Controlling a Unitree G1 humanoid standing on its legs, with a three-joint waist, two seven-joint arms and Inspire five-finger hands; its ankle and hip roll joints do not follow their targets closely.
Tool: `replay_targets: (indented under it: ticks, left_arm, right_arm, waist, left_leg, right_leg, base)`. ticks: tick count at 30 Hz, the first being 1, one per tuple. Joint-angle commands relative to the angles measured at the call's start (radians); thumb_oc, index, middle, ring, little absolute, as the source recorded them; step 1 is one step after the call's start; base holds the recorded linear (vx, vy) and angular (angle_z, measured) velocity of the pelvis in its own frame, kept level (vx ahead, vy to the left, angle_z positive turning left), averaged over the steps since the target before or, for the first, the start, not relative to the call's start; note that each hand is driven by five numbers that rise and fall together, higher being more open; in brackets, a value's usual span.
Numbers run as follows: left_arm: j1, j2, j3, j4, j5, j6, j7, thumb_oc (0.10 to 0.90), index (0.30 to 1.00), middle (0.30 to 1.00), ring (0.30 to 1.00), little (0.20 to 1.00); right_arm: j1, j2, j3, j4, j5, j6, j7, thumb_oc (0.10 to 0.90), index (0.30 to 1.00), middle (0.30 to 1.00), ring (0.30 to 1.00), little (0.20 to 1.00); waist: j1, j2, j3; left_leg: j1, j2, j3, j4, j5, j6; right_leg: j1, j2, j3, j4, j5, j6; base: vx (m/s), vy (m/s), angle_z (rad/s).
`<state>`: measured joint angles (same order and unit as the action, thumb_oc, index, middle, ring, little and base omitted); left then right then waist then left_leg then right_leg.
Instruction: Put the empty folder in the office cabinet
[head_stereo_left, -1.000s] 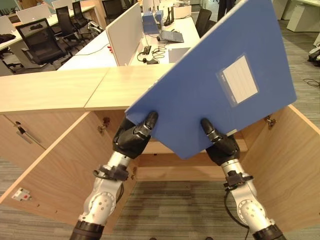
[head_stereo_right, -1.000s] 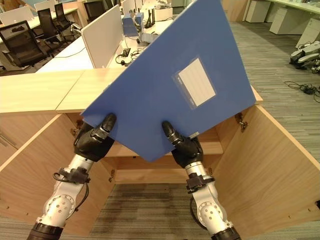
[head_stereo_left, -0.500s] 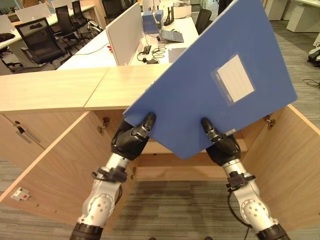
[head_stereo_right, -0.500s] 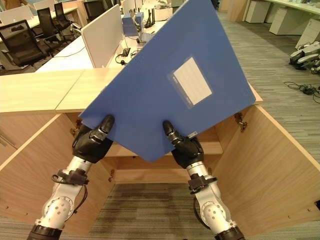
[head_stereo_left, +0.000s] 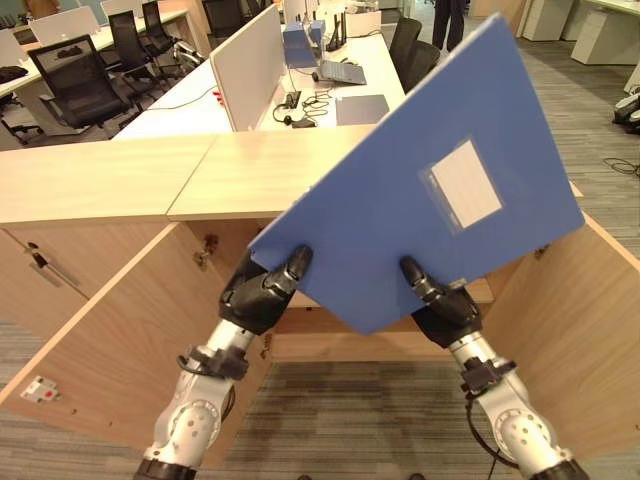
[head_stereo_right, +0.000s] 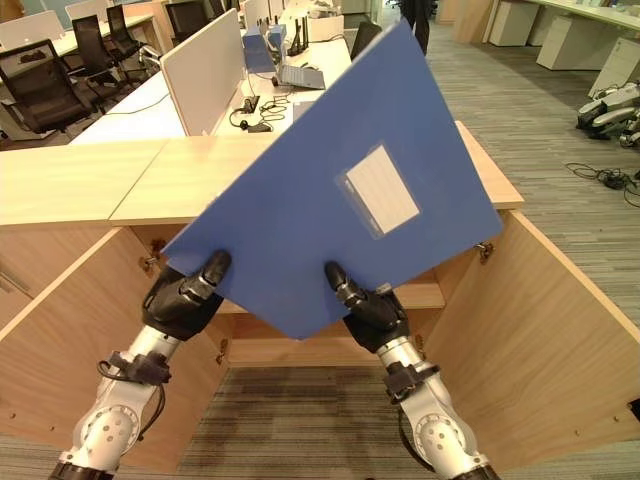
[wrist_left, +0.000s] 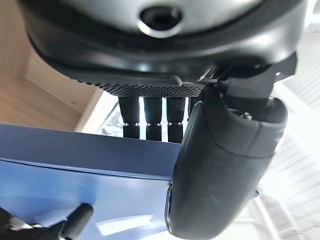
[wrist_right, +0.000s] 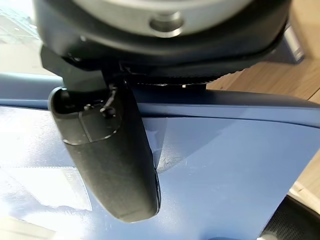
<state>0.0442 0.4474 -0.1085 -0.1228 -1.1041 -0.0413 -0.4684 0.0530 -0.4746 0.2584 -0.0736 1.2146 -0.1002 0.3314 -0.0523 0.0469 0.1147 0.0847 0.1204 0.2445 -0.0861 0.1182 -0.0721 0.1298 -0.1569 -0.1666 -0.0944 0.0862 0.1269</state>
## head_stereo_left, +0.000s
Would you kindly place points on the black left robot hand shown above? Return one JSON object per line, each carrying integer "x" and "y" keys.
{"x": 260, "y": 295}

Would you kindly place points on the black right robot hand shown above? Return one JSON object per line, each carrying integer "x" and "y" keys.
{"x": 445, "y": 305}

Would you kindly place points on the blue folder with white label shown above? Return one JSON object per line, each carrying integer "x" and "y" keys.
{"x": 425, "y": 175}

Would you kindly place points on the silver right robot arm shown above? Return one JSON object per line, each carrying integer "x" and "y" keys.
{"x": 510, "y": 415}

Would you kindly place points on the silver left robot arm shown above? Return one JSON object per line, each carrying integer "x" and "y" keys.
{"x": 195, "y": 400}

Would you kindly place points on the plain wooden cabinet door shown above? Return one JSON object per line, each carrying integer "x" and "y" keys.
{"x": 565, "y": 345}

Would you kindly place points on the wooden cabinet door with sticker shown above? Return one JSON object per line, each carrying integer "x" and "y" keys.
{"x": 140, "y": 340}

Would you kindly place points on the wooden office cabinet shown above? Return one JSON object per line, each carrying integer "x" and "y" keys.
{"x": 210, "y": 170}

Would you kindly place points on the closed wooden cabinet door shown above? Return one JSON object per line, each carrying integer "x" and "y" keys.
{"x": 60, "y": 270}

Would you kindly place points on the long white office desk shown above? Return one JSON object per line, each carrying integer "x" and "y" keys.
{"x": 280, "y": 90}

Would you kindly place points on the black mesh office chair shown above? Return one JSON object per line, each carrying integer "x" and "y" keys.
{"x": 127, "y": 42}
{"x": 77, "y": 85}
{"x": 156, "y": 27}

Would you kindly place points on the metal door hinge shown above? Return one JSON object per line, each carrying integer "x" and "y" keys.
{"x": 206, "y": 250}

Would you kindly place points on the black desk power socket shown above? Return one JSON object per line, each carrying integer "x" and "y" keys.
{"x": 292, "y": 98}

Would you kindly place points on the white desk divider panel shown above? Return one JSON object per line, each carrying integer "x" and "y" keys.
{"x": 250, "y": 75}

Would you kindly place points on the grey laptop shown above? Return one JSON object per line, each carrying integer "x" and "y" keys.
{"x": 343, "y": 72}

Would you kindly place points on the white red sticker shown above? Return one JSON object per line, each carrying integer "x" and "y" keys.
{"x": 41, "y": 391}

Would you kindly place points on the blue box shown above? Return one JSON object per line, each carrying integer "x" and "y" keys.
{"x": 299, "y": 47}

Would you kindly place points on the black wifi router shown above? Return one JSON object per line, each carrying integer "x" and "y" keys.
{"x": 336, "y": 32}

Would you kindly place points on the person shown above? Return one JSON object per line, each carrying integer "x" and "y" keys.
{"x": 447, "y": 22}

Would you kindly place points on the white laptop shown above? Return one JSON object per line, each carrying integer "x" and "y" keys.
{"x": 64, "y": 26}

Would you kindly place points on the white pedestal cabinet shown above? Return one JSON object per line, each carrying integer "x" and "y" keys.
{"x": 605, "y": 37}

